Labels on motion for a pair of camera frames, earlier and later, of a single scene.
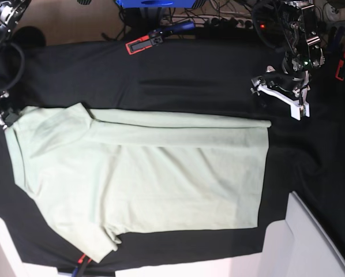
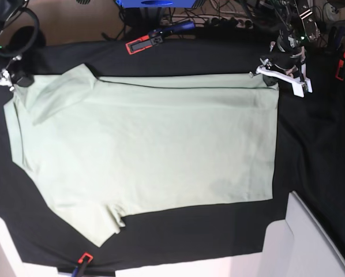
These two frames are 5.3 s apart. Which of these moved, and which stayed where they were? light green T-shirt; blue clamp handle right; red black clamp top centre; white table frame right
Moved: light green T-shirt
Stayed: red black clamp top centre; blue clamp handle right; white table frame right
